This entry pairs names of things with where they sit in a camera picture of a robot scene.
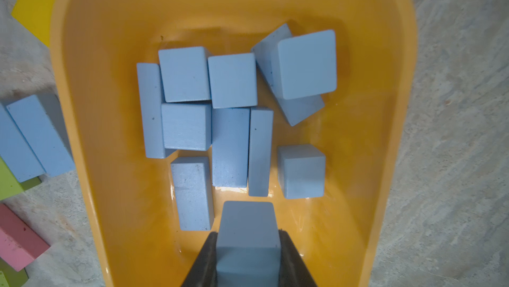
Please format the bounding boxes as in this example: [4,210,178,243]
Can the green long block centre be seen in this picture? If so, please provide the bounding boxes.
[0,158,41,200]

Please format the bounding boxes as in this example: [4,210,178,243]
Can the green long block front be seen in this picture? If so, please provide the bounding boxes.
[0,259,29,287]

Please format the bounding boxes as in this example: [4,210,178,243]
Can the blue thin long block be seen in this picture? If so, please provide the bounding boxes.
[137,63,174,159]

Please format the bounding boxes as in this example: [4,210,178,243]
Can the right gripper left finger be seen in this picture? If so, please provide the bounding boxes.
[181,231,218,287]

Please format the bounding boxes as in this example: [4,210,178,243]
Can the yellow cube right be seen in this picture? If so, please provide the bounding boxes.
[11,0,55,47]

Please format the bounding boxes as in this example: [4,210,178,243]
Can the green long block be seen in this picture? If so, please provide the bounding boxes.
[0,259,29,287]
[0,158,41,200]

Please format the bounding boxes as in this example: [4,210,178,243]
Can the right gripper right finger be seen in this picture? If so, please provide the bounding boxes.
[278,229,317,287]

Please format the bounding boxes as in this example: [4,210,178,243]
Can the blue cube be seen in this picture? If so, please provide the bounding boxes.
[216,201,281,286]
[170,157,214,231]
[161,103,212,151]
[277,144,326,200]
[271,29,337,100]
[208,53,258,109]

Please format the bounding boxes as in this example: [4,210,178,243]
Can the yellow plastic tray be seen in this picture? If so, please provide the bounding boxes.
[49,0,419,287]

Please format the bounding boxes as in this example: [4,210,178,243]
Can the blue long block pair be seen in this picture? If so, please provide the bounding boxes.
[1,103,45,183]
[7,93,76,177]

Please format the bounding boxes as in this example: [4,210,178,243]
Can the pink long block front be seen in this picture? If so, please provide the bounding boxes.
[1,204,50,272]

